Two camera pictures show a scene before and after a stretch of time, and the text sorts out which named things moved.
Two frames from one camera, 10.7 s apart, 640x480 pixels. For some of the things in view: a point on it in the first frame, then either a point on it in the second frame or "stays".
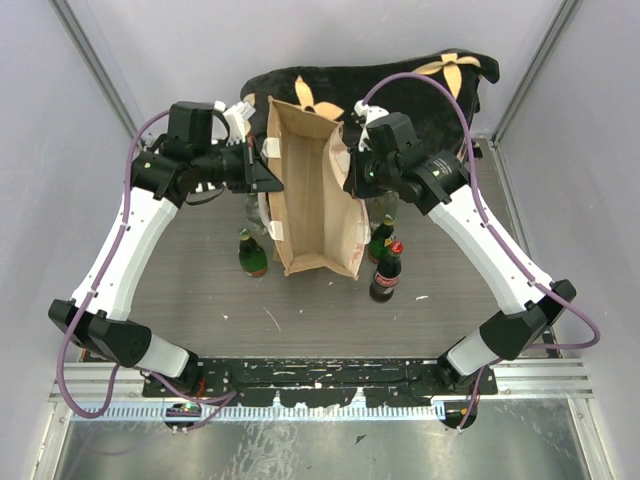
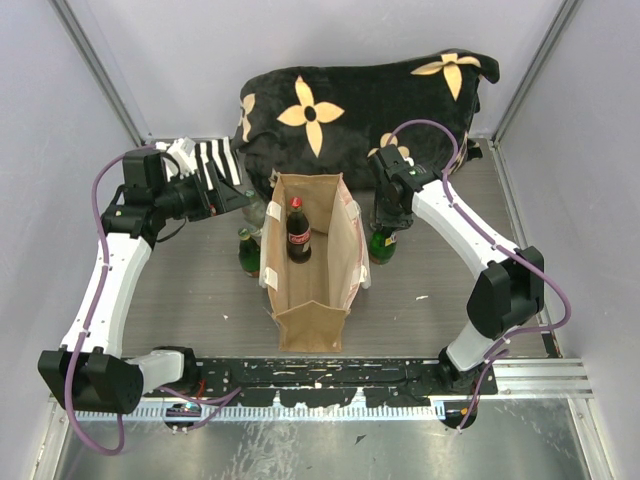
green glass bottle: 381,239 stays
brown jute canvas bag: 314,221 -> 314,261
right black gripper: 354,184 -> 385,220
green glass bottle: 252,257 stays
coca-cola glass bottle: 387,274 -> 299,233
